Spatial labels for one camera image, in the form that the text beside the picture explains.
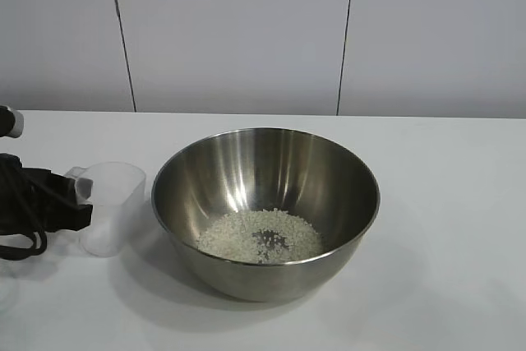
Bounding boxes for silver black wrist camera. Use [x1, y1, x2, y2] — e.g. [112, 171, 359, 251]
[0, 105, 25, 139]

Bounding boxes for black cable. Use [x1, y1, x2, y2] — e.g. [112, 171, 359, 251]
[0, 230, 48, 261]

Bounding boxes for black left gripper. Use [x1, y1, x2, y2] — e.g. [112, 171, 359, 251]
[0, 152, 95, 234]

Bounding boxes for white rice grains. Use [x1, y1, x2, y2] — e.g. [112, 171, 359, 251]
[196, 207, 324, 264]

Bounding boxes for clear plastic measuring cup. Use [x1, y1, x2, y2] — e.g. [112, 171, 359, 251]
[65, 161, 148, 258]

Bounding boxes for stainless steel mixing bowl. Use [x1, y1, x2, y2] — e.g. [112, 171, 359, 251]
[150, 127, 382, 303]

